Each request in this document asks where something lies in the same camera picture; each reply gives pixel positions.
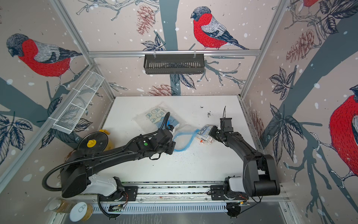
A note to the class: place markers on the yellow pot black lid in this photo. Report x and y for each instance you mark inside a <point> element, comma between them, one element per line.
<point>96,142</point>

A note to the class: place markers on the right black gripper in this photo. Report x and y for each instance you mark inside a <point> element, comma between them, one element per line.
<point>212,132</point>

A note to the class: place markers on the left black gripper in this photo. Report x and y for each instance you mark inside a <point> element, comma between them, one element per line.
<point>173,144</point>

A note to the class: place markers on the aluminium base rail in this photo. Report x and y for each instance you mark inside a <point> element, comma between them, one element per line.
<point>167,197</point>

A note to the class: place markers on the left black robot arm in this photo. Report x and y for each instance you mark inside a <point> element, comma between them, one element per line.
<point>81,176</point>

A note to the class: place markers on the cream towel blue bunny print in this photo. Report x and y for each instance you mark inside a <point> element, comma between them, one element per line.
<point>155,114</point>

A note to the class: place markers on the black hanging wire basket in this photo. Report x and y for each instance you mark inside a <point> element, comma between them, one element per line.
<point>174,64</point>

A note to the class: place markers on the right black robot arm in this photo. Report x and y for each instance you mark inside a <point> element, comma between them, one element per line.
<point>259,176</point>

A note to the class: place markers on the white mesh wall shelf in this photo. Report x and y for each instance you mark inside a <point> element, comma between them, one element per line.
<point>74,110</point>

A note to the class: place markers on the clear vacuum bag blue zipper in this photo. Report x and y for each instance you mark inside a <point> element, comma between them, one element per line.
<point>185,134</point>

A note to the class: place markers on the glass jar with metal lid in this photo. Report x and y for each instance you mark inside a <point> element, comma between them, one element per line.
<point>60,205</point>

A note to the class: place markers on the grey patterned towel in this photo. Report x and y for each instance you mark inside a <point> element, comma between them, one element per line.
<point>203,135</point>

